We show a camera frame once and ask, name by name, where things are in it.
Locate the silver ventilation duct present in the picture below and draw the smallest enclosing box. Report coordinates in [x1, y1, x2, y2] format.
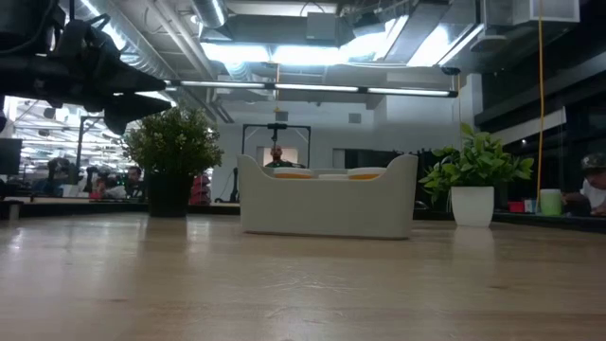
[191, 0, 228, 29]

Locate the black gantry frame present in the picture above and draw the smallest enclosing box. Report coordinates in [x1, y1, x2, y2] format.
[241, 122, 312, 170]

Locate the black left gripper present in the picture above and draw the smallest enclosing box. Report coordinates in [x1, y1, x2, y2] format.
[0, 49, 173, 136]

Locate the green cup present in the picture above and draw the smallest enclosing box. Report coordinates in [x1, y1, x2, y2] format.
[539, 188, 562, 217]

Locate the black monitor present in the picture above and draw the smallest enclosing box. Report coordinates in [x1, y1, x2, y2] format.
[0, 137, 24, 177]

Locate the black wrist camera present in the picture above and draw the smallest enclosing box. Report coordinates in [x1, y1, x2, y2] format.
[49, 13, 119, 63]

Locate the bushy plant with white flowers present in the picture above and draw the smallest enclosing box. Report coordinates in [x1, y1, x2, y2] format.
[121, 106, 224, 219]

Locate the person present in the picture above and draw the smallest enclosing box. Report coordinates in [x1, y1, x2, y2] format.
[561, 153, 606, 218]
[123, 165, 146, 198]
[45, 157, 73, 198]
[263, 145, 307, 170]

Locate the white plastic basket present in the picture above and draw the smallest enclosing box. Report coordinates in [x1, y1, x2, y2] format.
[236, 153, 419, 241]

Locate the long ceiling light bar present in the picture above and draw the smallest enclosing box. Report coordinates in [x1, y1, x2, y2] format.
[163, 79, 459, 99]

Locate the green plant in white pot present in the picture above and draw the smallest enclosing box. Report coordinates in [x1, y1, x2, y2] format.
[419, 122, 535, 228]

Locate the black metal stand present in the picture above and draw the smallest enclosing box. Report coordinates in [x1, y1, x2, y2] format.
[73, 115, 96, 186]

